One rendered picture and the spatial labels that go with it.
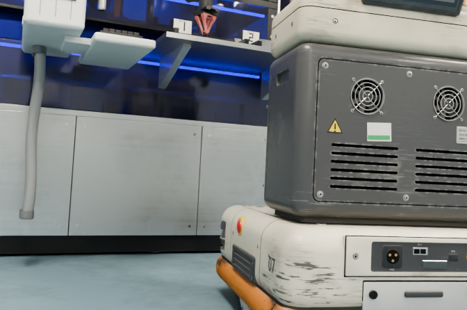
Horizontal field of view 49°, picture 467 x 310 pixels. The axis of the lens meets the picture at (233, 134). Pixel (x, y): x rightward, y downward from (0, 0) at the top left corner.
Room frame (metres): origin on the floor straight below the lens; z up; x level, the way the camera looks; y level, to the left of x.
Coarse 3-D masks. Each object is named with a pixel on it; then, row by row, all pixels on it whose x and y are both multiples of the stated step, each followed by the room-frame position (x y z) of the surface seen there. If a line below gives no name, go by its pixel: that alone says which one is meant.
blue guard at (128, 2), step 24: (0, 0) 2.00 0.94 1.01; (96, 0) 2.14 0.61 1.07; (120, 0) 2.18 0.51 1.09; (144, 0) 2.22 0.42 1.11; (168, 0) 2.27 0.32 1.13; (216, 0) 2.35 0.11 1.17; (144, 24) 2.23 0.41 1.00; (168, 24) 2.27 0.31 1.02; (192, 24) 2.31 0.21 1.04; (216, 24) 2.36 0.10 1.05; (240, 24) 2.41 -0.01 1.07; (264, 24) 2.45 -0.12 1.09
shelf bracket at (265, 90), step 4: (264, 72) 2.42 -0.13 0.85; (268, 72) 2.38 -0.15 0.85; (264, 76) 2.42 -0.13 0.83; (268, 76) 2.38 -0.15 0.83; (264, 80) 2.42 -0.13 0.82; (268, 80) 2.38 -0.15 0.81; (264, 84) 2.42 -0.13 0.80; (268, 84) 2.38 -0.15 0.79; (264, 88) 2.42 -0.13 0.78; (268, 88) 2.38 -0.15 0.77; (264, 92) 2.41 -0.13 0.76; (268, 92) 2.38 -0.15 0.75; (264, 96) 2.41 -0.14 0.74; (268, 96) 2.41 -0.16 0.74
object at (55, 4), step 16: (32, 0) 1.54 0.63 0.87; (48, 0) 1.55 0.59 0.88; (64, 0) 1.57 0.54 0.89; (80, 0) 1.59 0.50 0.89; (32, 16) 1.54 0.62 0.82; (48, 16) 1.56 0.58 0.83; (64, 16) 1.57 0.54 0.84; (80, 16) 1.59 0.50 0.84; (32, 32) 1.65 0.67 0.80; (48, 32) 1.64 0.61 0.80; (64, 32) 1.63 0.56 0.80; (80, 32) 1.62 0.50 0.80; (48, 48) 1.88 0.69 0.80
